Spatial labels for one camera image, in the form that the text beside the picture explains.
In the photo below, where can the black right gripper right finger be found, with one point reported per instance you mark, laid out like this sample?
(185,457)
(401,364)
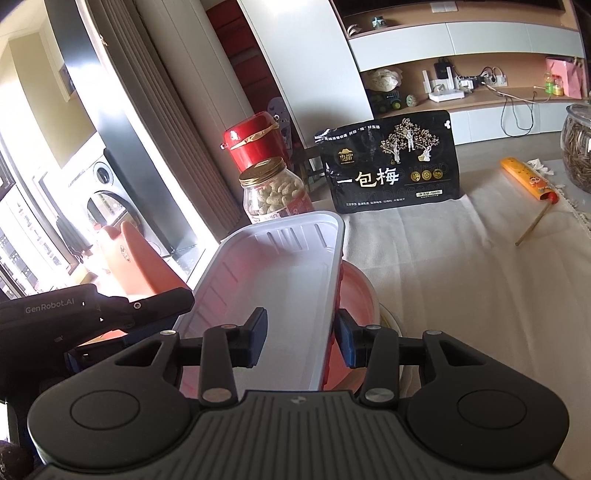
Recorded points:
(355,341)

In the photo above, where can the orange cartoon chopstick sleeve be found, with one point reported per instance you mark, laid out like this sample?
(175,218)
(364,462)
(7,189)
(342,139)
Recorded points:
(534,184)

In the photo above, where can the pink gift bag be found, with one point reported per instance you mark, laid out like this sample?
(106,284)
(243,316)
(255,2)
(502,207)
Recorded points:
(569,71)

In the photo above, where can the peanut jar with gold lid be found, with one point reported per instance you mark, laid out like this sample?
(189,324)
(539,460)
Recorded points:
(272,191)

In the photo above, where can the white plastic tray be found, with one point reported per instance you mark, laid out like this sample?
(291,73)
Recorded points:
(289,266)

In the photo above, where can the white wifi router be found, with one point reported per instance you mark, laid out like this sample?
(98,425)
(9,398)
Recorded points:
(442,90)

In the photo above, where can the white plastic bowl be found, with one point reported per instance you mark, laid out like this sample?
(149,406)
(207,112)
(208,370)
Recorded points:
(386,379)

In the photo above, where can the white fringed table cloth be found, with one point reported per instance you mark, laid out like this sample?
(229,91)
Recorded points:
(453,266)

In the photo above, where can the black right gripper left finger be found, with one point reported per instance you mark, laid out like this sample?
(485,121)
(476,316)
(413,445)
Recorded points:
(243,343)

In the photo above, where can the orange chair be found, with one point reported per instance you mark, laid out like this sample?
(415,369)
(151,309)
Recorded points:
(136,266)

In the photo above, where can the black plum snack bag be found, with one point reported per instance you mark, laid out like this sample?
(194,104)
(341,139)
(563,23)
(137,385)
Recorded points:
(405,160)

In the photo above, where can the red canister with gold band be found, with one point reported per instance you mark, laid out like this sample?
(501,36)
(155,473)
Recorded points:
(256,139)

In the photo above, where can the glass jar of sunflower seeds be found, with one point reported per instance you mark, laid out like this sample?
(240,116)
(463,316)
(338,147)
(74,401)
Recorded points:
(575,143)

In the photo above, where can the wooden stick with red tip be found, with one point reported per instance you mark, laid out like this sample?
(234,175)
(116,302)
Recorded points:
(535,221)

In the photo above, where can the washing machine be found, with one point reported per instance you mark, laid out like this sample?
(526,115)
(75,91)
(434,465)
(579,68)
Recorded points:
(86,196)

